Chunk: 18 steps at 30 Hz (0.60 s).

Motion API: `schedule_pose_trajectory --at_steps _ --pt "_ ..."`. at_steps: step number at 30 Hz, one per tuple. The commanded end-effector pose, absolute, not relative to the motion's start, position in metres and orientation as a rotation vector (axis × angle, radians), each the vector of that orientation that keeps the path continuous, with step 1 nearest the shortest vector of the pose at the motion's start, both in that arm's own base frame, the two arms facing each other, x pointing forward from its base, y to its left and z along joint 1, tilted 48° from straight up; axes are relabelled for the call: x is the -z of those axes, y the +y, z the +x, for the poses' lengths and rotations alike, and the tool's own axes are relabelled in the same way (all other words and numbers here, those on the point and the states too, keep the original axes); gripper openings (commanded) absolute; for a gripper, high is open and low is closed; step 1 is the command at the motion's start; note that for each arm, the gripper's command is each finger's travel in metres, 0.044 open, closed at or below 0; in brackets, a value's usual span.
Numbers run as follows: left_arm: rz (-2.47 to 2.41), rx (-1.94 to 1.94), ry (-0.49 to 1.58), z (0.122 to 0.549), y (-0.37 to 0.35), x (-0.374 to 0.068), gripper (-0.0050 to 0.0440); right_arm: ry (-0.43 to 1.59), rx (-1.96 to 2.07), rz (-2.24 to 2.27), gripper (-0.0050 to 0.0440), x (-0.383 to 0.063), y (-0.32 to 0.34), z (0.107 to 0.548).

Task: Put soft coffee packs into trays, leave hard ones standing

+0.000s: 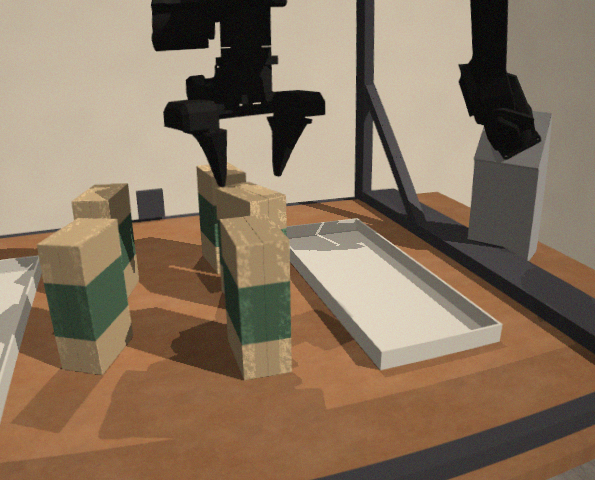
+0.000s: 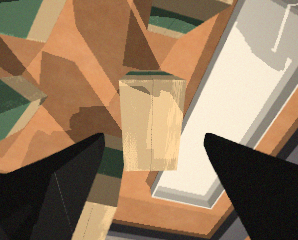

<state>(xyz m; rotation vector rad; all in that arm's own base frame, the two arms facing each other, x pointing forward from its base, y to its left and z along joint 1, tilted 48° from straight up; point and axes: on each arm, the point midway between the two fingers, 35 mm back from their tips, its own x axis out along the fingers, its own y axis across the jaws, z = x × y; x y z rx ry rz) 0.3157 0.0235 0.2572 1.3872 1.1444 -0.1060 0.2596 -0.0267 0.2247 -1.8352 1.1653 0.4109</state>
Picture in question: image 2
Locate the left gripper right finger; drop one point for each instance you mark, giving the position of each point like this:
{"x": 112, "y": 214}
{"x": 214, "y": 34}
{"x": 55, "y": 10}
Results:
{"x": 263, "y": 189}

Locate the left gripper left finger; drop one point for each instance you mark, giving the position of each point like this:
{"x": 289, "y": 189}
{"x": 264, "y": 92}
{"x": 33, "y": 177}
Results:
{"x": 44, "y": 200}

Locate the tan and green rectangular block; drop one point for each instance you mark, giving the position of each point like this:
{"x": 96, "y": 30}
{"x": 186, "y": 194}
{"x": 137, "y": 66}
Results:
{"x": 176, "y": 18}
{"x": 19, "y": 101}
{"x": 29, "y": 19}
{"x": 152, "y": 103}
{"x": 102, "y": 201}

